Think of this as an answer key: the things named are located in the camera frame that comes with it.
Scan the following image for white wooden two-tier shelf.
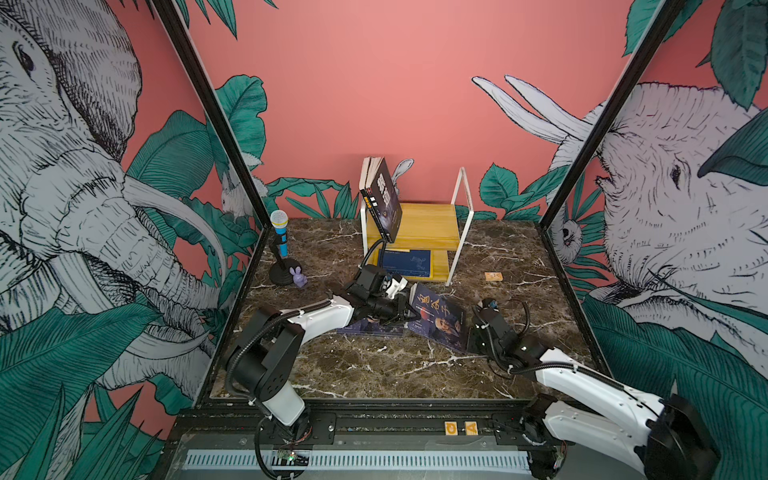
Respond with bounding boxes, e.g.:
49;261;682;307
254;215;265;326
359;159;475;285

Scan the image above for left black frame post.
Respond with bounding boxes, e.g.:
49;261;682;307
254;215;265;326
152;0;271;231

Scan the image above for dark brown leaning book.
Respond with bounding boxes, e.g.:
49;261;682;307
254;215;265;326
359;157;384;228

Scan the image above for dark blue book white label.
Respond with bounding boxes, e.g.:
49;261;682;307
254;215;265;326
381;250;432;278

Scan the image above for small purple rabbit figure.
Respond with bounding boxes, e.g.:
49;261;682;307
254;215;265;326
289;266;308;288

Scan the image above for black book white characters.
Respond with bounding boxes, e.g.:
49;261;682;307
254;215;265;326
368;157;402;244

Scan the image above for black front rail base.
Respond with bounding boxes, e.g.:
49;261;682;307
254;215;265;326
149;397;679;480

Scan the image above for blue toy microphone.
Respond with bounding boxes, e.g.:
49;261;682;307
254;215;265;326
270;209;289;258

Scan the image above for right black frame post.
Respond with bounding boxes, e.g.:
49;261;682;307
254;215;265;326
538;0;686;230

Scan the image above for black frame post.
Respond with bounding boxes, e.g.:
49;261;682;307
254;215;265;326
152;0;271;231
538;0;686;230

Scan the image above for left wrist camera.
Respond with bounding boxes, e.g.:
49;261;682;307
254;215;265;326
382;274;408;300

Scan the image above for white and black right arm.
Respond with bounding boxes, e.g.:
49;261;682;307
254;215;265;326
472;299;721;479

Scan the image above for black microphone stand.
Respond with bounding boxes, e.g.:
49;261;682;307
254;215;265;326
269;237;302;286

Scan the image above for purple portrait book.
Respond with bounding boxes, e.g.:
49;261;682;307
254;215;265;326
406;283;469;352
336;318;404;337

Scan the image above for yellow book on shelf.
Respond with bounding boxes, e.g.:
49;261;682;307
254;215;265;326
370;250;449;282

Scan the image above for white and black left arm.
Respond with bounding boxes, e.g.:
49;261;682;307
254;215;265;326
225;293;417;427

